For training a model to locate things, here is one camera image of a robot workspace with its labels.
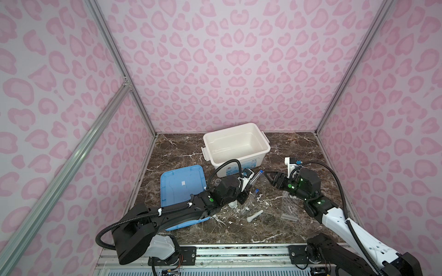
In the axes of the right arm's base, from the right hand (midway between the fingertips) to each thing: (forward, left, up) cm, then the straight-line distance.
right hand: (267, 173), depth 75 cm
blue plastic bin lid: (+4, +46, -21) cm, 51 cm away
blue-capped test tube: (+1, +3, -2) cm, 4 cm away
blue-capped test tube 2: (+1, +2, -21) cm, 21 cm away
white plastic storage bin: (+31, +7, -15) cm, 35 cm away
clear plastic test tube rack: (-7, -14, -20) cm, 25 cm away
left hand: (-2, +7, -4) cm, 8 cm away
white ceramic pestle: (-14, +7, -19) cm, 25 cm away
